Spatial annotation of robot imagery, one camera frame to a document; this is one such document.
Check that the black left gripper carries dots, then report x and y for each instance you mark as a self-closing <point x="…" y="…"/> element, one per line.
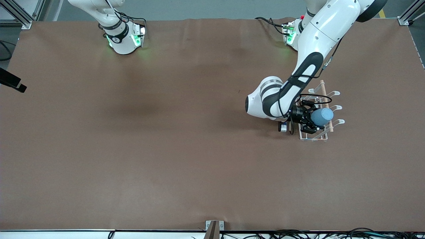
<point x="297" y="115"/>

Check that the blue plastic cup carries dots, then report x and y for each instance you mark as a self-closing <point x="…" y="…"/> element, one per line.
<point x="323" y="116"/>

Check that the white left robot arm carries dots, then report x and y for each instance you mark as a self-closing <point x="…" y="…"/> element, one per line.
<point x="318" y="33"/>

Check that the metal base connector plate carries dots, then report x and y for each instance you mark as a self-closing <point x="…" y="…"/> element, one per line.
<point x="288" y="33"/>
<point x="141" y="33"/>

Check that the brown table cover sheet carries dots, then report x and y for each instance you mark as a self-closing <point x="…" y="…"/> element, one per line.
<point x="166" y="132"/>

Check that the aluminium frame profile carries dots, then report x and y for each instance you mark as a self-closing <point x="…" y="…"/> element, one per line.
<point x="403" y="20"/>
<point x="20" y="16"/>

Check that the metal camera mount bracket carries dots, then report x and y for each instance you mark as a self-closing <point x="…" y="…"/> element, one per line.
<point x="214" y="230"/>

